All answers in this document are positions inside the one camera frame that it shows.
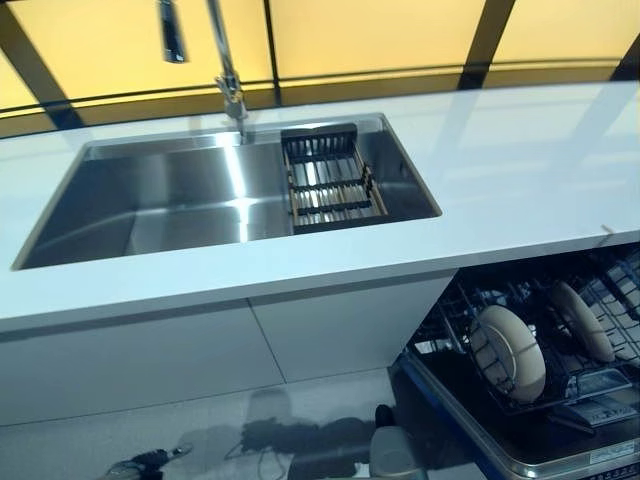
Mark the stainless steel kitchen sink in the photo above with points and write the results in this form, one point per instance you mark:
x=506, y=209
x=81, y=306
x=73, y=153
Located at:
x=175, y=200

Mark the black dish drying rack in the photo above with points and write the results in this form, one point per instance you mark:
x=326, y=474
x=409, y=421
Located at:
x=330, y=185

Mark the beige deep ceramic plate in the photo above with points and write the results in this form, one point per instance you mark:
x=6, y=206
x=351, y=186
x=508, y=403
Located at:
x=510, y=355

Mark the chrome pull-down faucet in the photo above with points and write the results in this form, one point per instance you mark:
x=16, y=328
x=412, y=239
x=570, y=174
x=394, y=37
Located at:
x=227, y=75

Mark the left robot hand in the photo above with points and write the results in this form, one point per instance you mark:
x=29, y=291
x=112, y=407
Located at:
x=150, y=460

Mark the large dishwasher plate rack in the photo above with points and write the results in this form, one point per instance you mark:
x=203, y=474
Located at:
x=575, y=380

